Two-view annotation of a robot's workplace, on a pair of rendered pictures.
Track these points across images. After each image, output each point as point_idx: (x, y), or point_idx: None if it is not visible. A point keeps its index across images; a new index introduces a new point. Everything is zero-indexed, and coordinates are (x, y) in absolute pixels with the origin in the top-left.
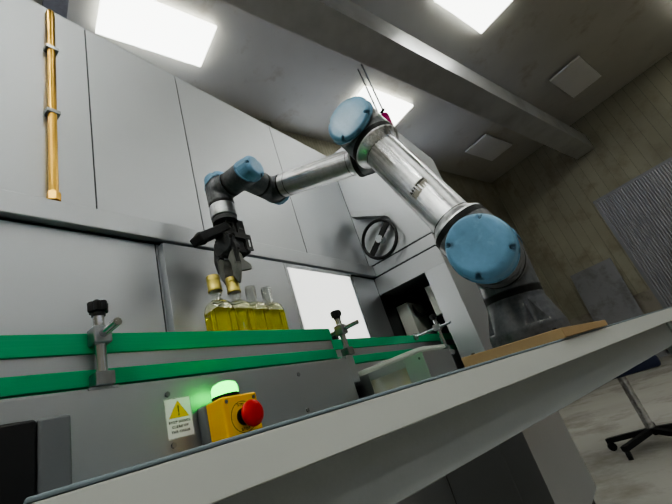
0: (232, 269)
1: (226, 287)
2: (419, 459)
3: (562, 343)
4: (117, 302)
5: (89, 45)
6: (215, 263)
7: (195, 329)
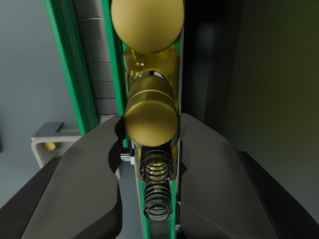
0: (114, 134)
1: (163, 87)
2: None
3: None
4: None
5: None
6: (305, 228)
7: (279, 19)
